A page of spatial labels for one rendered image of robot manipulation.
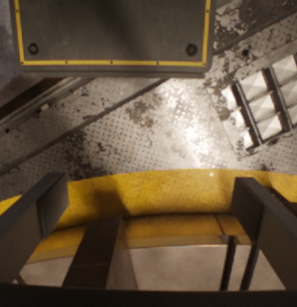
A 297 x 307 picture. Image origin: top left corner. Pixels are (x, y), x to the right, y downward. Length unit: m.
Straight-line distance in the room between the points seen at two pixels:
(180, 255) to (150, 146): 0.55
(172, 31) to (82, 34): 0.30
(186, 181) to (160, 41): 0.76
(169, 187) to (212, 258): 0.42
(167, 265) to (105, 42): 0.98
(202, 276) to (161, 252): 0.25
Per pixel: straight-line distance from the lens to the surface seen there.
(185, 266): 1.18
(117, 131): 1.18
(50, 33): 0.91
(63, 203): 0.17
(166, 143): 1.18
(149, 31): 0.84
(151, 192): 1.28
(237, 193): 0.16
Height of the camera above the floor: 1.14
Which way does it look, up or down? 73 degrees down
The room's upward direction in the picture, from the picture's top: 178 degrees counter-clockwise
